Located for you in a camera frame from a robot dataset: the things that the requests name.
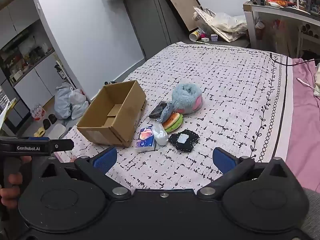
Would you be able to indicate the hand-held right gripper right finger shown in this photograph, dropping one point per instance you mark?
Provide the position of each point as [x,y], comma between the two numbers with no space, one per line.
[223,160]

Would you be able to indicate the pile of plastic bags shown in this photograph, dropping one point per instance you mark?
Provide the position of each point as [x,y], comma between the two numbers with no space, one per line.
[67,102]

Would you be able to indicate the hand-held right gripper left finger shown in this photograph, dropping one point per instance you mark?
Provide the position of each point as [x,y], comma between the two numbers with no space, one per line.
[105,160]

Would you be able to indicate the grey cabinet with shelf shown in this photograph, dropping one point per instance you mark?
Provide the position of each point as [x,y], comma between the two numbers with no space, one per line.
[37,75]

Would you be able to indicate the small lavender box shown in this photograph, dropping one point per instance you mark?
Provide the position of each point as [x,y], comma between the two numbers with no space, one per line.
[214,38]

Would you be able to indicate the grey cloth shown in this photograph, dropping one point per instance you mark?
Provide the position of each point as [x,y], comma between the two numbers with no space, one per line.
[311,215]

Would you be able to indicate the black pad with white patch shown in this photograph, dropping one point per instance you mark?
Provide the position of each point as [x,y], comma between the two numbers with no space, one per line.
[175,143]

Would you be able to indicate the person's left hand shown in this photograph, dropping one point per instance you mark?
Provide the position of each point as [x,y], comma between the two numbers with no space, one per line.
[11,195]

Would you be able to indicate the brown cardboard box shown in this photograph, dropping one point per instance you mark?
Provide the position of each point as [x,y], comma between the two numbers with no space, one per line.
[130,120]

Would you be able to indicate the paper cup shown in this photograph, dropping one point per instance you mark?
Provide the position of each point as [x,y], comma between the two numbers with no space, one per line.
[195,35]

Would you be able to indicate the burger plush toy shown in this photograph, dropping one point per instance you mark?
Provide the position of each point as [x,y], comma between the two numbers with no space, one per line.
[173,123]

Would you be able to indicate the blue-grey cloth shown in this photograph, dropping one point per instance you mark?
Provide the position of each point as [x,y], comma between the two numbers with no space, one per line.
[165,115]

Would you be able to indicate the dark grey pouch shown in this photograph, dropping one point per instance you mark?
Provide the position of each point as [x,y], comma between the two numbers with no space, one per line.
[156,111]

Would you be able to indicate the blue fluffy plush toy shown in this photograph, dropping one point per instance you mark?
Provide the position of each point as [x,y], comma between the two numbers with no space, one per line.
[185,97]

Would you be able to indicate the dark picture frame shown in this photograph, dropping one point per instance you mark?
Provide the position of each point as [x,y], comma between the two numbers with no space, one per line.
[180,5]

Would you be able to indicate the yellow slipper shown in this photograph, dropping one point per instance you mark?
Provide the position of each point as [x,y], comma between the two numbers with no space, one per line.
[40,132]

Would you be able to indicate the white black patterned blanket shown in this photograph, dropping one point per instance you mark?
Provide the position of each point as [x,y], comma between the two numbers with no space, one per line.
[225,80]

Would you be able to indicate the white thin stick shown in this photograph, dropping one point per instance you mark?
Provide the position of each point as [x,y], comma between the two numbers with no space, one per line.
[305,83]

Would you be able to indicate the brown slippers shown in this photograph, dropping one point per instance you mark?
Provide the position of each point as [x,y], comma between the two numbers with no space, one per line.
[49,122]

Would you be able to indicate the white desk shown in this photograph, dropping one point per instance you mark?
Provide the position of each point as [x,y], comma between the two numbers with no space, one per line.
[275,11]

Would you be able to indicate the red white snack packet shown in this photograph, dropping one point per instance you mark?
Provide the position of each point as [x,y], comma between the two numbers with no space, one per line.
[37,112]

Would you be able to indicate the white floor scale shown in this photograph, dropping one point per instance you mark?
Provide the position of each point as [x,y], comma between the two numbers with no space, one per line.
[57,130]

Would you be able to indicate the clear plastic bag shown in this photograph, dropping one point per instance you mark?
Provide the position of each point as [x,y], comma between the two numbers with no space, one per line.
[227,22]

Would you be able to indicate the blue tissue pack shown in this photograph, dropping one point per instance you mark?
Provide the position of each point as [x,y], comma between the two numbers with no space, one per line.
[145,140]

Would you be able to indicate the plastic bags on floor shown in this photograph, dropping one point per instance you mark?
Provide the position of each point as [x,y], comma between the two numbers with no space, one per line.
[226,36]

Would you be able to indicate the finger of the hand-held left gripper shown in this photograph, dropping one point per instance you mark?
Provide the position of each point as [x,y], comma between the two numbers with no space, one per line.
[63,145]

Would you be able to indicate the white plastic bag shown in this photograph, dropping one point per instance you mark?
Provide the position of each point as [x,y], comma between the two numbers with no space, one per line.
[160,135]

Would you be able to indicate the pink bed sheet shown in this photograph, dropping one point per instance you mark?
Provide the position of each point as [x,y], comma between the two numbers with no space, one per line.
[305,130]

